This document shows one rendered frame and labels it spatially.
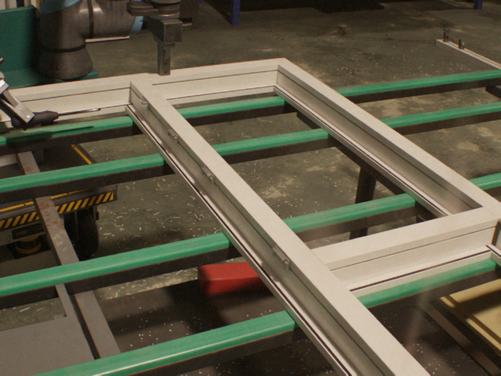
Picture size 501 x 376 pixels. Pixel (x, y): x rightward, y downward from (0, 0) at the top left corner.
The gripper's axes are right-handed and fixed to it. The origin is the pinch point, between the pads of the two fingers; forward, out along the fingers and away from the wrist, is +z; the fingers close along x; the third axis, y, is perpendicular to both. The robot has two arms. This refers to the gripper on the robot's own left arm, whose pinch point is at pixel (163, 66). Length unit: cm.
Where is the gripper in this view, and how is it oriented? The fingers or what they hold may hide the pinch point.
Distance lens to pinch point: 179.7
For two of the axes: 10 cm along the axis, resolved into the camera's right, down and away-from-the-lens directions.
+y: 9.0, -1.7, 4.0
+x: -4.3, -4.7, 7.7
